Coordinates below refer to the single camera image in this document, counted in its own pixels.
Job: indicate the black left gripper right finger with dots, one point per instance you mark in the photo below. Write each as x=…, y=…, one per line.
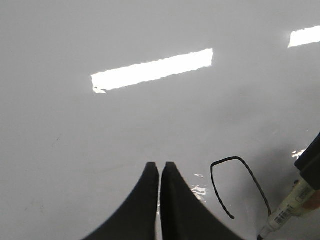
x=182, y=215

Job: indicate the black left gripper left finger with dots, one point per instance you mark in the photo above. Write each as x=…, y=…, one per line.
x=135, y=219

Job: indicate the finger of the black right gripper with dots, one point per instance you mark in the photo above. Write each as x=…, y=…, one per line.
x=309, y=164

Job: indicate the white whiteboard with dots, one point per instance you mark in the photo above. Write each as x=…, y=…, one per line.
x=92, y=90

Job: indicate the white whiteboard marker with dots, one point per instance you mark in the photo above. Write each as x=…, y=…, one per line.
x=291, y=206

